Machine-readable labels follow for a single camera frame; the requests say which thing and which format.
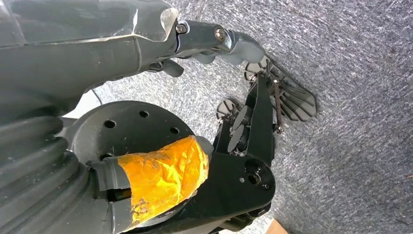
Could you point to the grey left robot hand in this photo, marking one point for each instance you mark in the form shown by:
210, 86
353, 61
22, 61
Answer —
80, 48

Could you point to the black robot torso disc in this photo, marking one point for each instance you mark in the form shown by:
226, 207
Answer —
129, 129

